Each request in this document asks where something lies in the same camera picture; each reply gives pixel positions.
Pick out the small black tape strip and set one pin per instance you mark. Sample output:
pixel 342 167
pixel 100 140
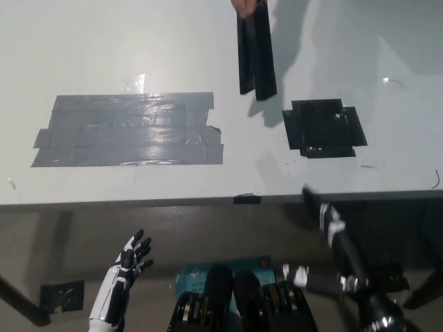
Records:
pixel 247 199

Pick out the grey duct tape patch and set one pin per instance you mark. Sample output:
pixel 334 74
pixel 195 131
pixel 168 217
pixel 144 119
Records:
pixel 104 138

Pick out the person's bare hand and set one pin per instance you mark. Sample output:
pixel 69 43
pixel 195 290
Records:
pixel 245 6

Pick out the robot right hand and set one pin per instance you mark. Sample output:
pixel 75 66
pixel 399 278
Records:
pixel 332 224

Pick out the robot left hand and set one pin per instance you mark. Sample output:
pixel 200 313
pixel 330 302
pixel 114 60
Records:
pixel 119 273

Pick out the black robot legs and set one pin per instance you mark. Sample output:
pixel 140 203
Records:
pixel 247 297

